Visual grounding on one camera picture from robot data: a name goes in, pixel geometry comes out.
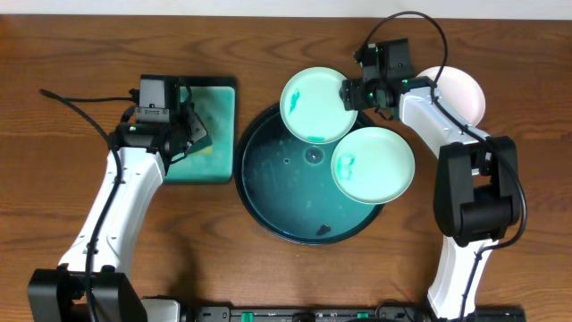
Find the green scrub sponge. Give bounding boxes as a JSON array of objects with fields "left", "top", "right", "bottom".
[{"left": 179, "top": 135, "right": 213, "bottom": 161}]

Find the round dark teal tray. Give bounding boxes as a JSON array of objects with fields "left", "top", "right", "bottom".
[{"left": 233, "top": 104, "right": 383, "bottom": 245}]

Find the rectangular green tray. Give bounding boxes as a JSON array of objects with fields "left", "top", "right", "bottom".
[{"left": 164, "top": 76, "right": 238, "bottom": 184}]

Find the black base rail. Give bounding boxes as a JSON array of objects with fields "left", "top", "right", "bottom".
[{"left": 178, "top": 305, "right": 527, "bottom": 322}]

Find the mint plate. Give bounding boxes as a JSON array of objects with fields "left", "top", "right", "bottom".
[
  {"left": 331, "top": 127, "right": 416, "bottom": 205},
  {"left": 280, "top": 67, "right": 358, "bottom": 144}
]

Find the small black debris piece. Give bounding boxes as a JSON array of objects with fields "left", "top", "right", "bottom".
[{"left": 316, "top": 225, "right": 332, "bottom": 236}]

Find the white plate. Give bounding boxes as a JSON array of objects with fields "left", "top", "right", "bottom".
[{"left": 437, "top": 66, "right": 486, "bottom": 126}]

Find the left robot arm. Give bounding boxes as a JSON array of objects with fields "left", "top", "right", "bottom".
[{"left": 28, "top": 104, "right": 207, "bottom": 321}]

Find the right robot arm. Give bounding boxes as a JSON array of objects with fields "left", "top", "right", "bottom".
[{"left": 340, "top": 76, "right": 526, "bottom": 321}]

